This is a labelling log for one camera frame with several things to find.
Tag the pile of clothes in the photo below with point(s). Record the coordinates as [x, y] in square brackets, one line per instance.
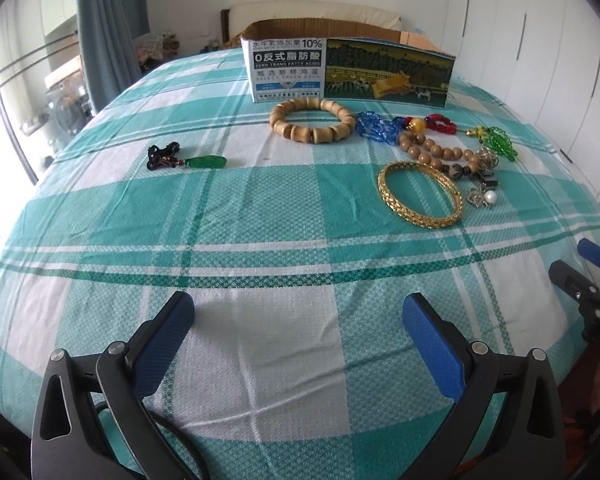
[157, 50]

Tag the gold bangle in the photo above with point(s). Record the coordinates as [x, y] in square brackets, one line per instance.
[387, 191]

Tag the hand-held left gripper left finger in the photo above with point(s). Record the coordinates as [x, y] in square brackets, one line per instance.
[165, 340]

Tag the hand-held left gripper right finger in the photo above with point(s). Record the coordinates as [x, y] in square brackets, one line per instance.
[430, 345]

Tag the blue-grey curtain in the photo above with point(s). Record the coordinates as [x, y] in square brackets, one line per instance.
[107, 35]

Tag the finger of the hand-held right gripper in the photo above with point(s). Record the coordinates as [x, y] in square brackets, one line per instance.
[572, 280]
[597, 255]

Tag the silver cage ball charm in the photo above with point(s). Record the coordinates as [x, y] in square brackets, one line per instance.
[487, 159]

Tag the washing machine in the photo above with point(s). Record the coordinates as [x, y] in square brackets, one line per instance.
[67, 110]

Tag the green checked bedsheet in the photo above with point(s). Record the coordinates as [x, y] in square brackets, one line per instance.
[280, 240]

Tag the printed cardboard box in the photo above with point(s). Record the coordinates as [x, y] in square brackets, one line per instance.
[350, 72]

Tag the cream padded headboard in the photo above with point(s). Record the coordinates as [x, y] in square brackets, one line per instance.
[320, 12]

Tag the white wardrobe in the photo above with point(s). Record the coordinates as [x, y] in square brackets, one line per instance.
[540, 60]

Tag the silver charm with pearl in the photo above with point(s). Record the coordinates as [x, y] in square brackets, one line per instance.
[482, 195]

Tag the glass sliding door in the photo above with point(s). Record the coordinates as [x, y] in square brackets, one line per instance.
[25, 85]

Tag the green bead charm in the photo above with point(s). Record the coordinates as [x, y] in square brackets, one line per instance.
[500, 144]

